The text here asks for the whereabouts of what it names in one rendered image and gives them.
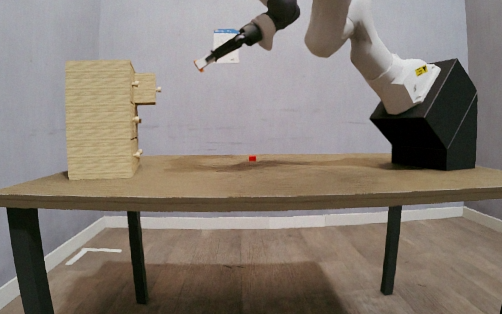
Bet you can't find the light wood chest of drawers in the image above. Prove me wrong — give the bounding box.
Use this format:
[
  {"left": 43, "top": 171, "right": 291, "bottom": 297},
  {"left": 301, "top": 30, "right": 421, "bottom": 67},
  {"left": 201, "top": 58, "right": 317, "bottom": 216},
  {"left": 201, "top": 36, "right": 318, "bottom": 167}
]
[{"left": 65, "top": 59, "right": 138, "bottom": 180}]

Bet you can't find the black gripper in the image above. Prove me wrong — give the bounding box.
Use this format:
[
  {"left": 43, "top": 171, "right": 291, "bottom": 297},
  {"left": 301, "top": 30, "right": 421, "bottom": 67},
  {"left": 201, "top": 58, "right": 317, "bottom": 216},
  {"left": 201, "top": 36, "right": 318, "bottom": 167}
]
[{"left": 194, "top": 22, "right": 263, "bottom": 69}]

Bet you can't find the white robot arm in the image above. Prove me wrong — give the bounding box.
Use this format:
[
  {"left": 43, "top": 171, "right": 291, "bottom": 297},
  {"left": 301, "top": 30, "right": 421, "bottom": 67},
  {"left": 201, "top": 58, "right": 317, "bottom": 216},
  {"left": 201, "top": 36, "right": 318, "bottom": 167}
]
[{"left": 251, "top": 0, "right": 440, "bottom": 115}]

